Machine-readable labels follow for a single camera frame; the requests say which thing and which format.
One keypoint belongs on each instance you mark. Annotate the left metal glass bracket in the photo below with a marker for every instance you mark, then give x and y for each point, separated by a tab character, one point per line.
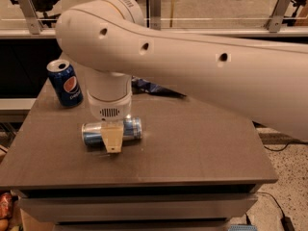
32	20

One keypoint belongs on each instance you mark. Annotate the red snack packet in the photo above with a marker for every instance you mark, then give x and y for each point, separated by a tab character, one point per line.
6	205

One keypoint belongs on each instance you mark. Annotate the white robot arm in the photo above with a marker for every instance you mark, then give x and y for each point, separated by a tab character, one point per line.
263	80

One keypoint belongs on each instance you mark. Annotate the blue Pepsi can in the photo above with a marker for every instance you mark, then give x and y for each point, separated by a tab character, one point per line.
62	76

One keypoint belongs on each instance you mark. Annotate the metal glass bracket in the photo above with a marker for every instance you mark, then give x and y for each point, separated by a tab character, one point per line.
275	20
155	14
32	20

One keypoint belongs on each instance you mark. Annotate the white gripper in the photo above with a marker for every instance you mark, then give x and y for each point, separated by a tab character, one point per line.
109	108

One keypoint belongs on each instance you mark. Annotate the glass barrier panel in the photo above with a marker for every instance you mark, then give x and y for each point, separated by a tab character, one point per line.
201	14

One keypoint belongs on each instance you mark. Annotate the black power adapter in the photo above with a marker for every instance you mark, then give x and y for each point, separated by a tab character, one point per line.
287	224

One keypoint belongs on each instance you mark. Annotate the silver blue Red Bull can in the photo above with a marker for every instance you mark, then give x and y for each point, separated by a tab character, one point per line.
91	132

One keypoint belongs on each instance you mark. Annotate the blue Kettle chips bag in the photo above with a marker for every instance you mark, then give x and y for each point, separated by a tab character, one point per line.
140	85

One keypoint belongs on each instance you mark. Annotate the right metal glass bracket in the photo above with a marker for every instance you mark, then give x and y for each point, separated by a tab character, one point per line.
275	20

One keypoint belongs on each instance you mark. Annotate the middle metal glass bracket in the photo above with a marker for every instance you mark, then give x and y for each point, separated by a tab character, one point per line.
155	14

